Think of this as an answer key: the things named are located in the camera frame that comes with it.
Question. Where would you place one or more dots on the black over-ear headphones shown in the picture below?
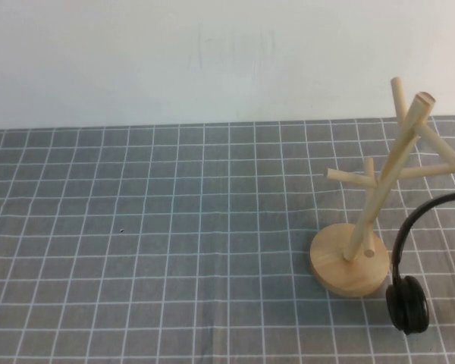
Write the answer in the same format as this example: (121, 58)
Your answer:
(406, 303)

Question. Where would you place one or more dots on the wooden branch headphone stand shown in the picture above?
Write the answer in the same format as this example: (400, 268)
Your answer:
(341, 267)

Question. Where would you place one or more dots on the grey white-checked tablecloth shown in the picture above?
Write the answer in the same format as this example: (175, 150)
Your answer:
(136, 246)

